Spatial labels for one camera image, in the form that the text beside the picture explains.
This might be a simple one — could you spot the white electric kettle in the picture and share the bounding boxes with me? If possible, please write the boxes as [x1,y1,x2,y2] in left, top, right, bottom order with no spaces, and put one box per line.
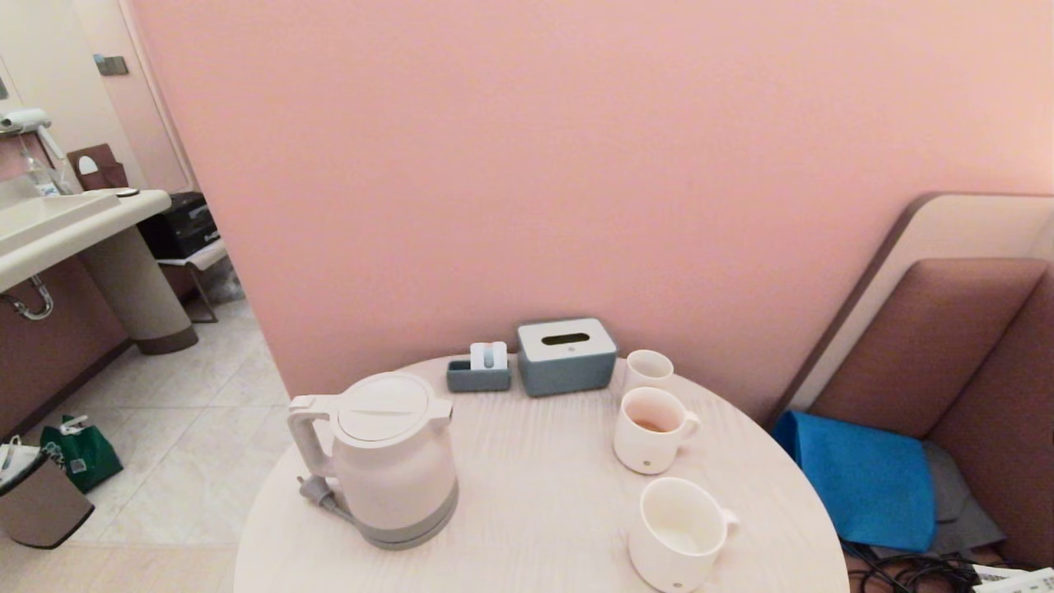
[287,371,459,551]

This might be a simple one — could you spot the white ribbed ceramic mug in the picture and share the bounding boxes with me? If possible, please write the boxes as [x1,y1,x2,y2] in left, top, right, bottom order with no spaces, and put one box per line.
[628,477,740,593]
[613,387,702,476]

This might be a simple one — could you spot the clear plastic bottle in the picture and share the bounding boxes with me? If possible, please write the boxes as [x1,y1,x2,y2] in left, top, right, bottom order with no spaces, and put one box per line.
[18,136,63,197]

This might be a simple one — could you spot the blue-grey tissue box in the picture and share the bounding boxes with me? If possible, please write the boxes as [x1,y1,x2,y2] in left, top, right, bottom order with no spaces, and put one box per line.
[516,318,618,398]

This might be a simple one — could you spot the small blue-grey tray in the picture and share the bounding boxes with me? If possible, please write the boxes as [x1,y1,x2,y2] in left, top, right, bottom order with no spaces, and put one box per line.
[446,356,512,393]

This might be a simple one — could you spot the grey kettle power plug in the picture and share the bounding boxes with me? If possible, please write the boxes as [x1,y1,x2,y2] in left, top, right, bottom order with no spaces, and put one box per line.
[297,475,355,521]

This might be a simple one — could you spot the white metal-legged stool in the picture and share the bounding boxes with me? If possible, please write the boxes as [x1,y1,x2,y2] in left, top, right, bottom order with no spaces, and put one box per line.
[156,239,231,324]

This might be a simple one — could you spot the black box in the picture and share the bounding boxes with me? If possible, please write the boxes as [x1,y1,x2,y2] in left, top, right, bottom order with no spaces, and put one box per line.
[136,191,222,260]

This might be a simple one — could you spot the blue folded cloth bag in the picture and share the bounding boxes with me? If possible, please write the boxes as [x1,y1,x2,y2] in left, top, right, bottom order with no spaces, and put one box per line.
[772,410,938,553]

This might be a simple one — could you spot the brown and cream sofa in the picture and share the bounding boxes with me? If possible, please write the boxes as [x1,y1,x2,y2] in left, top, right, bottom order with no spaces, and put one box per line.
[766,192,1054,569]

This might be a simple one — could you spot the brown tissue holder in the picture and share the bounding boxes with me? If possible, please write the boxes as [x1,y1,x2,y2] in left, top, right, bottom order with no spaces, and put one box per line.
[66,143,129,192]

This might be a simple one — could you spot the green shopping bag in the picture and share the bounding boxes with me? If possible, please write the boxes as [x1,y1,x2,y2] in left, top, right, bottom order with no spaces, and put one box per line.
[40,414,124,494]

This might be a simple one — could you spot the grey folded cloth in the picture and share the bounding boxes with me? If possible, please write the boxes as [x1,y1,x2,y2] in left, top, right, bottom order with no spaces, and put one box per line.
[921,439,1007,554]

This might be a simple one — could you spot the white sink counter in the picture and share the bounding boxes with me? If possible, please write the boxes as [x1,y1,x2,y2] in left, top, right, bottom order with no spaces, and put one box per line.
[0,188,198,355]

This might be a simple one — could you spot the chrome sink drain pipe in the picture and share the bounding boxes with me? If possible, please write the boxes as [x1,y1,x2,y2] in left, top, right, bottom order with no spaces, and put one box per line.
[0,274,54,322]

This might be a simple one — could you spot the brown trash bin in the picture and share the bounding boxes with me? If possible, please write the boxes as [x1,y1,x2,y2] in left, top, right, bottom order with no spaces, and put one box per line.
[0,449,95,550]

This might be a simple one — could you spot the white hair dryer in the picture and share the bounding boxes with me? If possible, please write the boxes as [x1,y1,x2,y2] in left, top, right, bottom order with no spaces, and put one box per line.
[0,108,65,161]

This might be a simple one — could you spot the white printed paper sheet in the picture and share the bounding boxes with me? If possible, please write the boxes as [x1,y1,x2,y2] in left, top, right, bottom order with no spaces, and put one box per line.
[972,564,1054,593]

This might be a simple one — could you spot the small white handleless cup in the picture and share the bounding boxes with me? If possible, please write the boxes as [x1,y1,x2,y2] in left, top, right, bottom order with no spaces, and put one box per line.
[623,349,675,395]

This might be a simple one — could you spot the black tangled cables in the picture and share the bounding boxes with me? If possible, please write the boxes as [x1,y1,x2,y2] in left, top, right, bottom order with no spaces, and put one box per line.
[840,539,989,593]

